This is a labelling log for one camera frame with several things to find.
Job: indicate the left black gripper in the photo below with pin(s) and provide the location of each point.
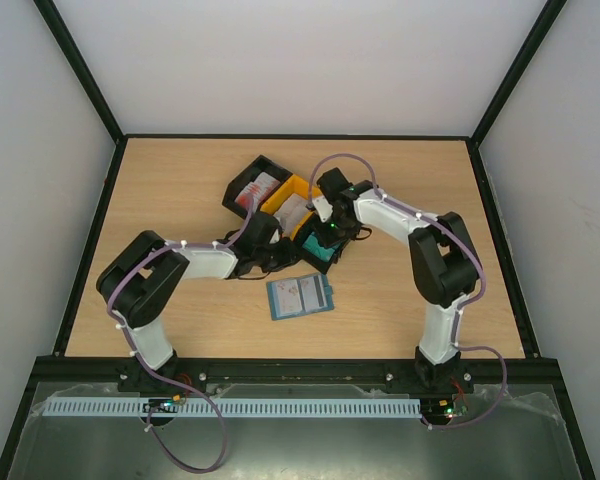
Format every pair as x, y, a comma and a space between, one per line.
288, 256

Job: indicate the red patterned card stack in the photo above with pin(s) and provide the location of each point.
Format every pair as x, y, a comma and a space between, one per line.
255, 191

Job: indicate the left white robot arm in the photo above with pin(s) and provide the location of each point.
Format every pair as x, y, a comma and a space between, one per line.
140, 281

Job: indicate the black bin with red cards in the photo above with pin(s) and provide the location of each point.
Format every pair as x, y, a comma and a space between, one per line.
260, 164

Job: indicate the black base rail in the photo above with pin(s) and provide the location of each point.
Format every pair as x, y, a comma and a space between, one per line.
389, 376

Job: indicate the white floral card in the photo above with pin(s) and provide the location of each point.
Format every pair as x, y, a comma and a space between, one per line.
287, 297

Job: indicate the black bin with teal cards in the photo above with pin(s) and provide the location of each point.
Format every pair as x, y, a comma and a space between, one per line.
302, 234

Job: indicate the blue card holder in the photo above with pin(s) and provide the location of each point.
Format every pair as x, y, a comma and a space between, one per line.
316, 295

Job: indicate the teal card stack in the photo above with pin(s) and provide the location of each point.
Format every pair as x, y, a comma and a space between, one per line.
313, 247

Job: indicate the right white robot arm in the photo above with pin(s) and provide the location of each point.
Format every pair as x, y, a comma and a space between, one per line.
446, 269

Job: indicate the white vip card stack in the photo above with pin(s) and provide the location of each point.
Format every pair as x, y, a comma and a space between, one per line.
291, 213

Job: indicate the black enclosure frame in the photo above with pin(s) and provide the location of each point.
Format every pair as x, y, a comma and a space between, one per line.
533, 369

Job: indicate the light blue slotted cable duct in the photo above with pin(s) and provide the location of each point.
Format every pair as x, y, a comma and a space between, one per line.
104, 407

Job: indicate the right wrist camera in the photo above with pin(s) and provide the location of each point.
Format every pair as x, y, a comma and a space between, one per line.
323, 208

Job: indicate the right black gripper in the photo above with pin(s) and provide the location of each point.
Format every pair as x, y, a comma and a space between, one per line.
334, 232

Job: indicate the yellow bin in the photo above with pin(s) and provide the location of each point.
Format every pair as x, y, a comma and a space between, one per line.
294, 185

